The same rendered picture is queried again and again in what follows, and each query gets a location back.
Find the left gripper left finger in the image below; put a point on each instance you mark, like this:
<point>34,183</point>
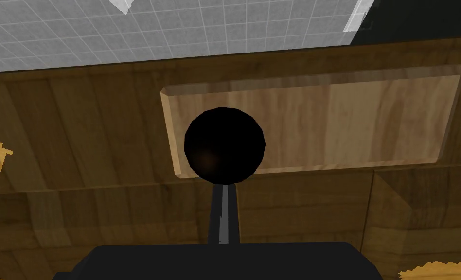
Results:
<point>215,217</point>

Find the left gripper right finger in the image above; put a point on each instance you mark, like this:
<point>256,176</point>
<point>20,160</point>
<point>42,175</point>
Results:
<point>233,217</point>

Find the black ball knob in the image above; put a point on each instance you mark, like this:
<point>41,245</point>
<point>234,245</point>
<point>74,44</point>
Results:
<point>224,144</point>

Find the wooden cabinet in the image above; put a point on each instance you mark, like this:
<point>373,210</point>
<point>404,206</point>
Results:
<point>312,212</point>

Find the wooden drawer front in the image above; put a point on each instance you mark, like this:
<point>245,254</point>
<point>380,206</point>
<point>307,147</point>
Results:
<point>331,124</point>

